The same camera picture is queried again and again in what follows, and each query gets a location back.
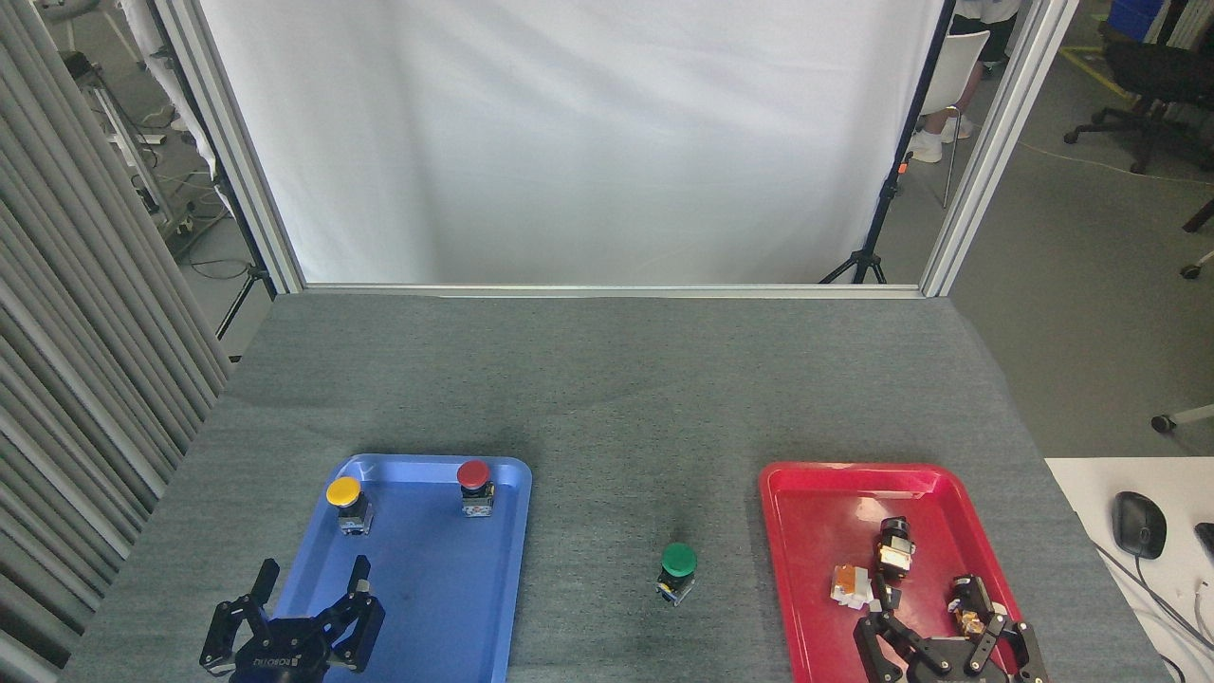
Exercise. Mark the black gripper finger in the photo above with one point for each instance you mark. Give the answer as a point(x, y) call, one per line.
point(1005, 631)
point(237, 621)
point(887, 631)
point(358, 617)

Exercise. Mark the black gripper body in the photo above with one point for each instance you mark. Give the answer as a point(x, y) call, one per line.
point(285, 655)
point(958, 662)

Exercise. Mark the green push button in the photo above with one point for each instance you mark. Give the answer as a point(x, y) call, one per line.
point(678, 562)

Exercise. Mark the yellow push button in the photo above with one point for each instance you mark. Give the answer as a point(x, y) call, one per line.
point(343, 491)

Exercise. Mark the red push button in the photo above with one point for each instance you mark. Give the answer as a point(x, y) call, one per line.
point(473, 474)

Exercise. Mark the blue plastic tray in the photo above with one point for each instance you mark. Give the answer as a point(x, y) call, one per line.
point(446, 588)

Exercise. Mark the red plastic tray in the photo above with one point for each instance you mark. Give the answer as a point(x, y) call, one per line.
point(816, 550)

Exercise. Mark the black computer mouse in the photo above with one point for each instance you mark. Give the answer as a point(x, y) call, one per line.
point(1138, 524)

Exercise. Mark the black keyboard corner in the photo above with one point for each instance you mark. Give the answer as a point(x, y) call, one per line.
point(1206, 539)

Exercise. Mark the white desk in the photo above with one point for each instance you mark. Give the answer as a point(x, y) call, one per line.
point(1171, 484)

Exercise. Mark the white caster leg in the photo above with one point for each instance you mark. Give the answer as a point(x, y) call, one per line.
point(1186, 415)

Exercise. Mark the grey ribbed curtain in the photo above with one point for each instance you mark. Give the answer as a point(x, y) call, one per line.
point(76, 332)

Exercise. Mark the silver aluminium crossbar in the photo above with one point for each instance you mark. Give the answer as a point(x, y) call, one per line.
point(607, 290)

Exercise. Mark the caster wheel leg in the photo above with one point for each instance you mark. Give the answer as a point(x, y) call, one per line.
point(1197, 264)

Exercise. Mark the black chair leg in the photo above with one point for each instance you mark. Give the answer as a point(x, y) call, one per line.
point(1201, 214)

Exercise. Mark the metal equipment cart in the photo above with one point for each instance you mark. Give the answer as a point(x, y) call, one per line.
point(123, 142)

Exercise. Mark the white backdrop cloth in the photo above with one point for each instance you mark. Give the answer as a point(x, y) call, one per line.
point(569, 142)

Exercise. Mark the white chair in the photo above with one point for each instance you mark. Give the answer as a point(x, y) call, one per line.
point(958, 66)

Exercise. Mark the black office chair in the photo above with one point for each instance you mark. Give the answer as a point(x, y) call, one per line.
point(1152, 71)

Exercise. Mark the person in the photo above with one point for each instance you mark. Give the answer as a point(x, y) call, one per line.
point(986, 19)

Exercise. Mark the blue bin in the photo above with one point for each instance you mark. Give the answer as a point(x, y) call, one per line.
point(1133, 17)

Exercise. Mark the black and orange switch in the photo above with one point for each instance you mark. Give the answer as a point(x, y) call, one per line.
point(965, 607)

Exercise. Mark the white and orange switch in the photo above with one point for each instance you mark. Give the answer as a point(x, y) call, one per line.
point(852, 586)

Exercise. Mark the black and white switch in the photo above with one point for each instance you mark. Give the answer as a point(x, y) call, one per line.
point(893, 552)

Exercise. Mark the silver aluminium post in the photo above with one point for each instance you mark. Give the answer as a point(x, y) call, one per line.
point(996, 142)
point(228, 142)

